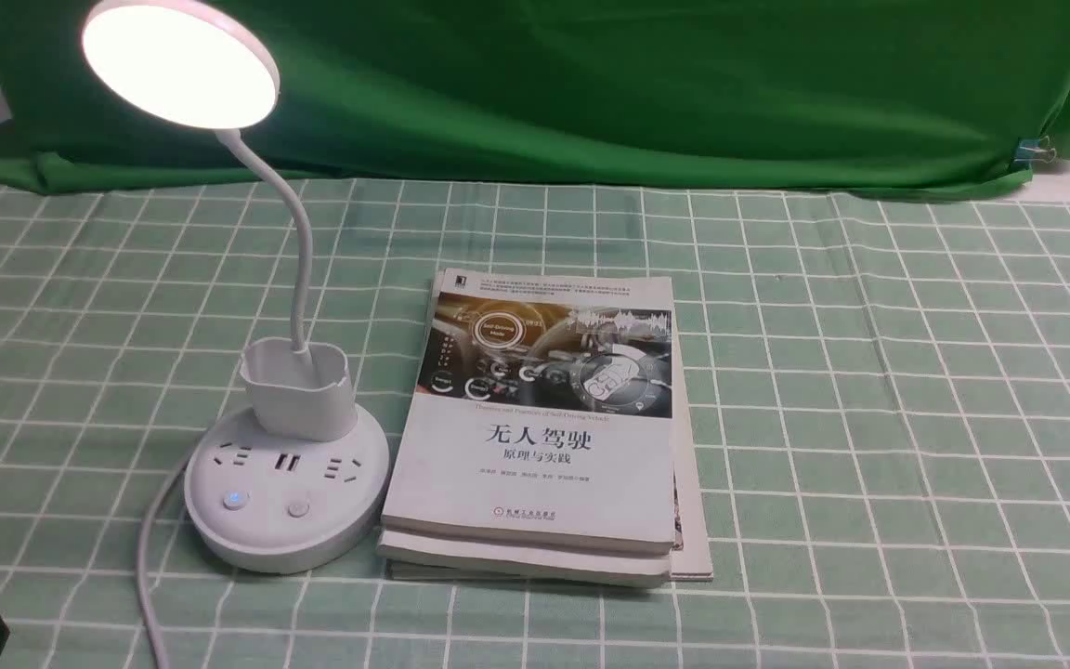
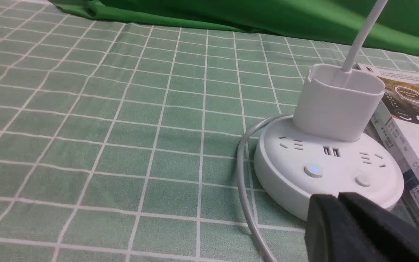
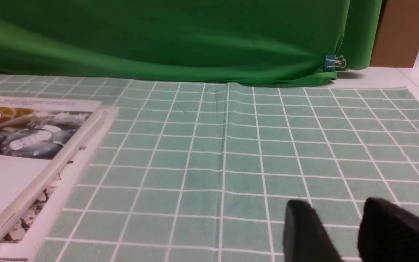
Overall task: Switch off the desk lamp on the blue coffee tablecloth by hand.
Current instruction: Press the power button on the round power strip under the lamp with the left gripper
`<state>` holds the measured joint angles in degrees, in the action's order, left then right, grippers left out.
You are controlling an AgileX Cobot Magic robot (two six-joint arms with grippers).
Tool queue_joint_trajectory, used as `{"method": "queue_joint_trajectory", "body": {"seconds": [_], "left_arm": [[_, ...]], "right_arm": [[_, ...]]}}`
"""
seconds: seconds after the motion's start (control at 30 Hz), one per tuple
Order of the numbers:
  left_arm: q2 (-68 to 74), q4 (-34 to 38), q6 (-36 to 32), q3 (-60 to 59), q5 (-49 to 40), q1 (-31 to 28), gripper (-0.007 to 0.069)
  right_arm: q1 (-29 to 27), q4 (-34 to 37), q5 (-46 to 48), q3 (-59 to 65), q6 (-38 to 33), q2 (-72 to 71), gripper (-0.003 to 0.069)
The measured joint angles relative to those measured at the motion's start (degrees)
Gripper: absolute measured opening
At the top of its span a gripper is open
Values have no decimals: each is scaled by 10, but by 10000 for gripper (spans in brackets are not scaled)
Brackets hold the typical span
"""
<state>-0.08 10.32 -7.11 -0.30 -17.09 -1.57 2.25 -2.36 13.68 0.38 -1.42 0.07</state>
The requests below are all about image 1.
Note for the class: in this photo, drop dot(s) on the blue binder clip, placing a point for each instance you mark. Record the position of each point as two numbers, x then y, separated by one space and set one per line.
1032 151

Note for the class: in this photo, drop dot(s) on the white book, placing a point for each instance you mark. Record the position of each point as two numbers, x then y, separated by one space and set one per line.
417 557
541 414

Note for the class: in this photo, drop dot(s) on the thin bottom book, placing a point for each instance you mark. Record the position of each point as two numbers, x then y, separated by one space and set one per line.
690 550

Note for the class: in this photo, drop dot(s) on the white top book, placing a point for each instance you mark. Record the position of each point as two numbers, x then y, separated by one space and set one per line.
541 414

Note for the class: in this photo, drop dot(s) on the green backdrop cloth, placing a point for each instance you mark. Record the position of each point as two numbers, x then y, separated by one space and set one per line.
925 101

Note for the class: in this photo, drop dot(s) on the white middle book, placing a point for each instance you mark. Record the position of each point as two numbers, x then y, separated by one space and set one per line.
417 557

